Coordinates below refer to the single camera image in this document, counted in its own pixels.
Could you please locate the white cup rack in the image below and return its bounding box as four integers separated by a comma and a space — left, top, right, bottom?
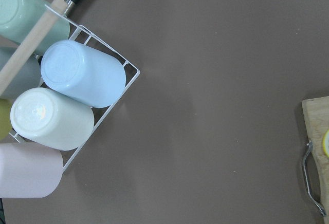
9, 4, 141, 175

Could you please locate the light blue cup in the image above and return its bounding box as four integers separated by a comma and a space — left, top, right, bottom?
41, 40, 126, 108

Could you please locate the cream white cup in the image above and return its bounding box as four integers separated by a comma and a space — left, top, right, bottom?
10, 87, 94, 151

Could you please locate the grey blue cup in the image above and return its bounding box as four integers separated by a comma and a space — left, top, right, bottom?
1, 56, 41, 100

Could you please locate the wooden cutting board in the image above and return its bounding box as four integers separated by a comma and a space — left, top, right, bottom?
302, 97, 328, 223

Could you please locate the pink cup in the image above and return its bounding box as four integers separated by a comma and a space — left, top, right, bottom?
1, 142, 63, 198

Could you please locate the yellow cup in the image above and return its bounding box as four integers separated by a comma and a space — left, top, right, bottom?
1, 99, 12, 140

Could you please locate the lemon slice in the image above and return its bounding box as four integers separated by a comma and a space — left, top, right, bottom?
322, 130, 329, 157

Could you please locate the mint green cup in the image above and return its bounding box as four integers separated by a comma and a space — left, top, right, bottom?
1, 0, 70, 55

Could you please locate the metal board handle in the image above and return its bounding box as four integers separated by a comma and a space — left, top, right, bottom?
301, 140, 326, 217

